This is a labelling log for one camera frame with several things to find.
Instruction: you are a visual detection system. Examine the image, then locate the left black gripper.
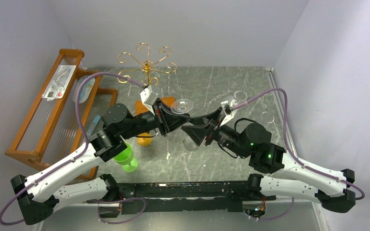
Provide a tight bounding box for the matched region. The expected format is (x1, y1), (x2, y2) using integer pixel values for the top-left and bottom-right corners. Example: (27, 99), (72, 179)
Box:
(122, 99), (192, 141)

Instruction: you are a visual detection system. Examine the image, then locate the orange plastic wine glass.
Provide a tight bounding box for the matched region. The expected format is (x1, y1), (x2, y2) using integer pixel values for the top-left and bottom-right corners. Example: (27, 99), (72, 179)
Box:
(136, 132), (153, 146)

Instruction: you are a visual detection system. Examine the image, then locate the clear wine glass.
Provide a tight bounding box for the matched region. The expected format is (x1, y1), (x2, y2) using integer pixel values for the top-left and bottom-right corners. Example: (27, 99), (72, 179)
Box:
(171, 99), (198, 152)

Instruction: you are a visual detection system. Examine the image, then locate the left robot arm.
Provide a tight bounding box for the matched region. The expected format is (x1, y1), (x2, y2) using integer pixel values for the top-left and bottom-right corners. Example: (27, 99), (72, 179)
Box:
(11, 99), (193, 225)

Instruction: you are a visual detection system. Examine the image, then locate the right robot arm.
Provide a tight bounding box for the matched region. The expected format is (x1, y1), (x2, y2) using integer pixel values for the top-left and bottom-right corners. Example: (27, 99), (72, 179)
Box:
(181, 109), (356, 213)

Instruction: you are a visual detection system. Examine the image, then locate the green plastic wine glass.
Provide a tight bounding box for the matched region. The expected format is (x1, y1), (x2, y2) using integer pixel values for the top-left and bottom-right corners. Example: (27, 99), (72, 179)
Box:
(113, 142), (138, 173)

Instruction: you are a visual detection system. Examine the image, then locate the wooden dish drying rack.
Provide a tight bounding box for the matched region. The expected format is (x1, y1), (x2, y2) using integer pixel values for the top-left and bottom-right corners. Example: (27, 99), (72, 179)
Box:
(5, 48), (119, 181)

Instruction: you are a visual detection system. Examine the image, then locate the clear glass far right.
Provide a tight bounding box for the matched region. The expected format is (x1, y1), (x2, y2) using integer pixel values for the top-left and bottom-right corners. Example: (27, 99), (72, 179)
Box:
(230, 90), (248, 107)

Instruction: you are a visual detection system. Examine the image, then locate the clear glass right edge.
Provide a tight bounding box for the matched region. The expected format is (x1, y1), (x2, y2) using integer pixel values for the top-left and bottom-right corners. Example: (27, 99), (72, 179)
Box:
(261, 111), (275, 124)

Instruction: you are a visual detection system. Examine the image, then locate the blue pink toothbrush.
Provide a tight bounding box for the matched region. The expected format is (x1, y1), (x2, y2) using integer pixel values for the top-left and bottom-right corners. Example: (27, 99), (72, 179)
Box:
(86, 115), (101, 137)

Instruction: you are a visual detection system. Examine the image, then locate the blue packaged tool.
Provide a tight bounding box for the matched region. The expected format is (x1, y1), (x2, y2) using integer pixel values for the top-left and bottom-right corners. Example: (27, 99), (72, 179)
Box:
(72, 76), (95, 104)

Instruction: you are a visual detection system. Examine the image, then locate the white packaged item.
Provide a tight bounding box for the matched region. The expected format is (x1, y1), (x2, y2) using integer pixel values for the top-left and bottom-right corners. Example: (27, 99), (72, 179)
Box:
(41, 65), (77, 101)

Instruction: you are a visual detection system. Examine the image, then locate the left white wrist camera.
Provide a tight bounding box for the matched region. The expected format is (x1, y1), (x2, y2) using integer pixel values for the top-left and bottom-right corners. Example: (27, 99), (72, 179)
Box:
(140, 85), (159, 115)

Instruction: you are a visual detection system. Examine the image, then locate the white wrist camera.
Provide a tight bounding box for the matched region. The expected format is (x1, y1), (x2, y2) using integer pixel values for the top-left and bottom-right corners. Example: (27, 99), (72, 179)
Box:
(220, 99), (238, 126)
(140, 85), (159, 115)

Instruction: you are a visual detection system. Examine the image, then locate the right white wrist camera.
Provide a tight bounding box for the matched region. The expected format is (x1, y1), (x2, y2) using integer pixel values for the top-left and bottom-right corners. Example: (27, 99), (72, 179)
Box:
(220, 99), (238, 126)

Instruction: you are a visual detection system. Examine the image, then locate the gold wire wine glass rack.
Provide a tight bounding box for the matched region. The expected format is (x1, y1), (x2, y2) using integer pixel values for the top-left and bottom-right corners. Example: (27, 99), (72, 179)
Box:
(117, 42), (178, 116)

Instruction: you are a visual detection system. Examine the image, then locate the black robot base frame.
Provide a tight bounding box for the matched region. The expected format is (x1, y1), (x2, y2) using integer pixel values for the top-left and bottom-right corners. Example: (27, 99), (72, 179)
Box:
(90, 180), (276, 218)

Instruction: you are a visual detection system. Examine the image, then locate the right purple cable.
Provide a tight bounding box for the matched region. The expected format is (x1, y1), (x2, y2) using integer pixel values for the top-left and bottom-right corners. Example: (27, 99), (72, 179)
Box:
(231, 88), (366, 201)

